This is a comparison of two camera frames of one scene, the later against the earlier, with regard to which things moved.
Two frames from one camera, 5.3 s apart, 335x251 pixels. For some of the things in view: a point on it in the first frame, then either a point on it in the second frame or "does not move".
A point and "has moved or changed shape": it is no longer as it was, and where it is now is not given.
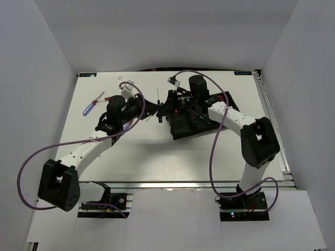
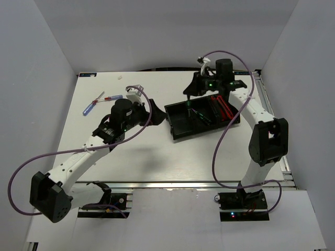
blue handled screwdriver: (93, 103) does not move
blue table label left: (88, 75) does not move
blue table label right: (243, 72) does not move
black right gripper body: (178, 102) -> (204, 83)
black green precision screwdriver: (160, 118) has moved or changed shape
